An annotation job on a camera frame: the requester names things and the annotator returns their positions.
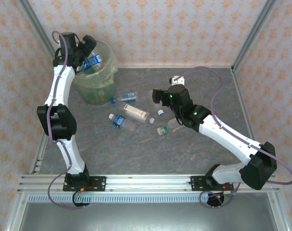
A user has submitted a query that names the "blue label bottle white cap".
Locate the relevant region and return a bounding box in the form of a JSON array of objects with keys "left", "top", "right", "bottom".
[
  {"left": 84, "top": 51, "right": 104, "bottom": 72},
  {"left": 108, "top": 113, "right": 137, "bottom": 132}
]

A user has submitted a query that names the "clear unlabelled plastic bottle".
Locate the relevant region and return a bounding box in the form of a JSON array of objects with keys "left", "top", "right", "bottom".
[{"left": 168, "top": 117, "right": 185, "bottom": 132}]

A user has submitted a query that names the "large clear bottle beige label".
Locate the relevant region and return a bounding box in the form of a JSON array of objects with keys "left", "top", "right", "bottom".
[{"left": 119, "top": 103, "right": 156, "bottom": 125}]

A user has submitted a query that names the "small clear bottle green cap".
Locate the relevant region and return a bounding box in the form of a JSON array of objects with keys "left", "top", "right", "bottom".
[{"left": 156, "top": 125, "right": 170, "bottom": 135}]

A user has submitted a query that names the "crushed clear bottle blue label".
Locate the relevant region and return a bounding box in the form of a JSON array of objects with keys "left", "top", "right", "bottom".
[{"left": 110, "top": 92, "right": 139, "bottom": 104}]

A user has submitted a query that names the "grey metal front panel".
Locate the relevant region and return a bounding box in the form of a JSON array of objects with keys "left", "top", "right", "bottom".
[{"left": 6, "top": 201, "right": 287, "bottom": 231}]

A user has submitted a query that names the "aluminium back edge rail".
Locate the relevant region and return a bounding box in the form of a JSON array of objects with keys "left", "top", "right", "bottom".
[{"left": 115, "top": 64, "right": 233, "bottom": 69}]

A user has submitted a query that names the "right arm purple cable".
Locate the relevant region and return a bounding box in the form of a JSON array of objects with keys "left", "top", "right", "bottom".
[{"left": 177, "top": 66, "right": 292, "bottom": 209}]

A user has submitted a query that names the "aluminium corner frame post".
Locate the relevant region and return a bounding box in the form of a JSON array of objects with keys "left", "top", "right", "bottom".
[
  {"left": 230, "top": 0, "right": 280, "bottom": 73},
  {"left": 17, "top": 0, "right": 59, "bottom": 60}
]

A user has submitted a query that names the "round wire mesh bin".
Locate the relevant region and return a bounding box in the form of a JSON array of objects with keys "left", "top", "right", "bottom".
[{"left": 72, "top": 39, "right": 119, "bottom": 106}]

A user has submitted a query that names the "aluminium side edge rail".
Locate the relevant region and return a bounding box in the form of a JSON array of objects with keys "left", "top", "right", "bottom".
[
  {"left": 29, "top": 133, "right": 50, "bottom": 175},
  {"left": 231, "top": 68, "right": 261, "bottom": 146}
]

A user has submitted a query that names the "aluminium front rail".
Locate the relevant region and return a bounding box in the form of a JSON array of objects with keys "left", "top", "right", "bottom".
[{"left": 17, "top": 175, "right": 280, "bottom": 193}]

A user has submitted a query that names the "grey slotted cable duct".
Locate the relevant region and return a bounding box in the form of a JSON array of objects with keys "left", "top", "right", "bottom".
[{"left": 27, "top": 194, "right": 209, "bottom": 203}]

